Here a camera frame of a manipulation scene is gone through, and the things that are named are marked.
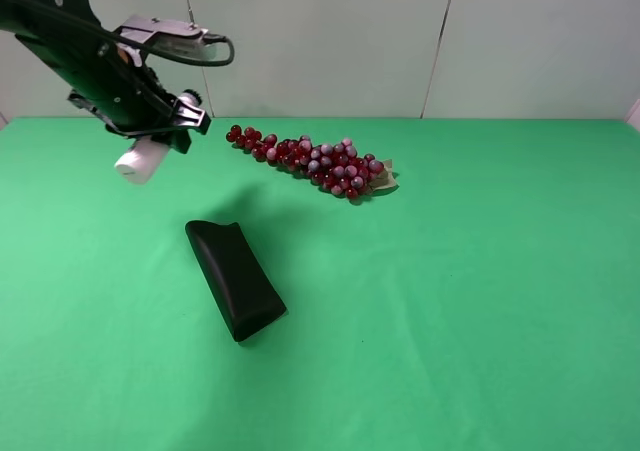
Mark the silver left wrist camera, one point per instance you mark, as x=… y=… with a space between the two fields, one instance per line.
x=170 y=36

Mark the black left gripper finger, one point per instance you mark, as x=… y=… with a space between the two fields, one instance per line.
x=178 y=140
x=187 y=114

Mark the black leather glasses case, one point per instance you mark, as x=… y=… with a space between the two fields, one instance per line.
x=246 y=299

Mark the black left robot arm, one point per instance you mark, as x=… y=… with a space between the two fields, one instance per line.
x=45 y=27

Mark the red artificial grape bunch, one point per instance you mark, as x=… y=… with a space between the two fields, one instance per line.
x=338 y=169

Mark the white bottle with black brush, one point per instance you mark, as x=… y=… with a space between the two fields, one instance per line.
x=138 y=164

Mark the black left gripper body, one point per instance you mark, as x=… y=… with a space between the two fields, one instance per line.
x=106 y=83

